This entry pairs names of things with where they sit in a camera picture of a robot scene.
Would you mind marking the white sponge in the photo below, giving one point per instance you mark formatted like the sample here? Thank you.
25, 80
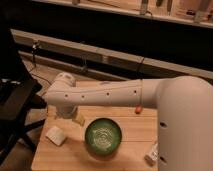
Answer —
56, 135

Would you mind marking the white plastic bottle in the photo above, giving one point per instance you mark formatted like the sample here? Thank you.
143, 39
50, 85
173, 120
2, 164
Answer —
151, 155

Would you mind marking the black office chair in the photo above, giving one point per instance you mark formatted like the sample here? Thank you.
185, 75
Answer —
18, 95

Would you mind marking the orange carrot toy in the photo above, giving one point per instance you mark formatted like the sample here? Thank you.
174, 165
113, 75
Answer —
138, 110

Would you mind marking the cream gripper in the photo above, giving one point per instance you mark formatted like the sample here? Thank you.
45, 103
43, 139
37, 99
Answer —
78, 118

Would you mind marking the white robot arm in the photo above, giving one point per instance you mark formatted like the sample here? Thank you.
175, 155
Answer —
184, 106

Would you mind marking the green ceramic bowl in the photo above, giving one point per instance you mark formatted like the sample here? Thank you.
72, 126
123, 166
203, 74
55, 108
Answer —
103, 136

